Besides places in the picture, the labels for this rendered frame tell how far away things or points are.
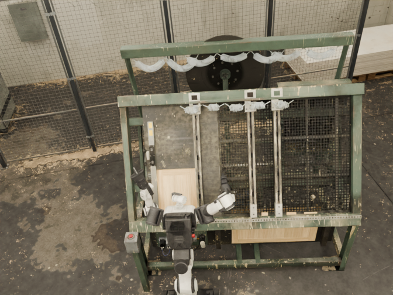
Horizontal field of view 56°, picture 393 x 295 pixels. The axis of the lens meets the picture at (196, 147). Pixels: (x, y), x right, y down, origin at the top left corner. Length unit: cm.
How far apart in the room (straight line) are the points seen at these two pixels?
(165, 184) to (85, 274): 159
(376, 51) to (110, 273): 574
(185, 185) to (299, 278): 165
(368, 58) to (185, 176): 481
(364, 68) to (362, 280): 422
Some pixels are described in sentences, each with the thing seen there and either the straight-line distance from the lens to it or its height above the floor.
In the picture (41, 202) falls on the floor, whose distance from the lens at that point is 558.
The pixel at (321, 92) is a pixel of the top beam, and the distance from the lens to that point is 348.
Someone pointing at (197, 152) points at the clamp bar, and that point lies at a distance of 346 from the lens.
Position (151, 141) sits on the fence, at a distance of 349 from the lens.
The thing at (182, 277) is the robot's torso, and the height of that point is 75.
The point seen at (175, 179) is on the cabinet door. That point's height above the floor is 121.
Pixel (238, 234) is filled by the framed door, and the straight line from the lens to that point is 410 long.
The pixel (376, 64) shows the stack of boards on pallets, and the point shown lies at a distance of 765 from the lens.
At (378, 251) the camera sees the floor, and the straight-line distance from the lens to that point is 477.
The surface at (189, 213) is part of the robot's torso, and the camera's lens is 303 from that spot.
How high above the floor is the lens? 369
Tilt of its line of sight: 40 degrees down
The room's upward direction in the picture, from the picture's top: 5 degrees counter-clockwise
